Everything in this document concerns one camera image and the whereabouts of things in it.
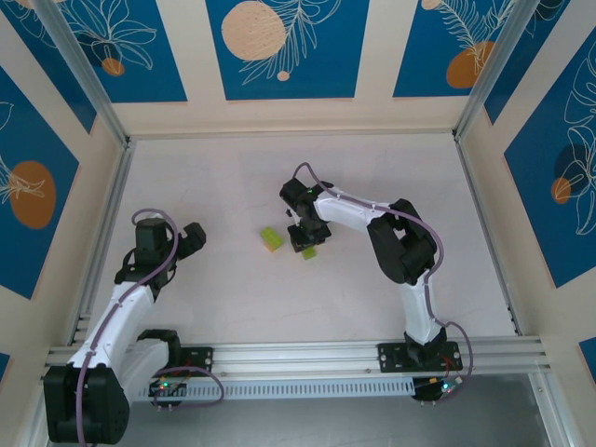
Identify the long green lego brick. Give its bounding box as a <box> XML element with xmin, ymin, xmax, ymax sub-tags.
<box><xmin>260</xmin><ymin>226</ymin><xmax>286</xmax><ymax>249</ymax></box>

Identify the circuit board with green led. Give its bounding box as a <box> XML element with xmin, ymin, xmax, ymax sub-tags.
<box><xmin>148</xmin><ymin>379</ymin><xmax>190</xmax><ymax>400</ymax></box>

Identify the circuit board with blue led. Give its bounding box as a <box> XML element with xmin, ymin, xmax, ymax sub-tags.
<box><xmin>413</xmin><ymin>376</ymin><xmax>463</xmax><ymax>403</ymax></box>

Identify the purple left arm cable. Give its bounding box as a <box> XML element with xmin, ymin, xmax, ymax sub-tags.
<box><xmin>74</xmin><ymin>209</ymin><xmax>182</xmax><ymax>443</ymax></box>

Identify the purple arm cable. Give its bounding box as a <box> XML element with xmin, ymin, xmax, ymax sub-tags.
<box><xmin>74</xmin><ymin>209</ymin><xmax>182</xmax><ymax>443</ymax></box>
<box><xmin>291</xmin><ymin>161</ymin><xmax>477</xmax><ymax>393</ymax></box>

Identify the aluminium side rail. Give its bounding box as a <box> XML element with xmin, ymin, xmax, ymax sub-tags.
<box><xmin>68</xmin><ymin>138</ymin><xmax>137</xmax><ymax>346</ymax></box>
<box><xmin>454</xmin><ymin>133</ymin><xmax>523</xmax><ymax>337</ymax></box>

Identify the long aluminium base rail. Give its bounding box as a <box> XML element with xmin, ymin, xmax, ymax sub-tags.
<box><xmin>45</xmin><ymin>340</ymin><xmax>547</xmax><ymax>375</ymax></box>

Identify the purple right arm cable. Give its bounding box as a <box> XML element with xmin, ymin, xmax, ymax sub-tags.
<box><xmin>291</xmin><ymin>161</ymin><xmax>477</xmax><ymax>393</ymax></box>

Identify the small black base plate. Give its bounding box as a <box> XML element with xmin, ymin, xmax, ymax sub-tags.
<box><xmin>178</xmin><ymin>345</ymin><xmax>215</xmax><ymax>374</ymax></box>

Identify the wide black base plate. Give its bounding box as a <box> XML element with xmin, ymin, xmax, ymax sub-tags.
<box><xmin>377</xmin><ymin>341</ymin><xmax>460</xmax><ymax>374</ymax></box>

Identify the slotted grey cable duct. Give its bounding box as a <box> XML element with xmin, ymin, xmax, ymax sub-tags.
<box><xmin>147</xmin><ymin>377</ymin><xmax>416</xmax><ymax>401</ymax></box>

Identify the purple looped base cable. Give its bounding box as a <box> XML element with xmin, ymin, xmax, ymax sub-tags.
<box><xmin>152</xmin><ymin>365</ymin><xmax>225</xmax><ymax>410</ymax></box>

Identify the aluminium frame post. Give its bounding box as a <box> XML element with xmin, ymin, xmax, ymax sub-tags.
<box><xmin>453</xmin><ymin>0</ymin><xmax>533</xmax><ymax>141</ymax></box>
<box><xmin>33</xmin><ymin>0</ymin><xmax>130</xmax><ymax>146</ymax></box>

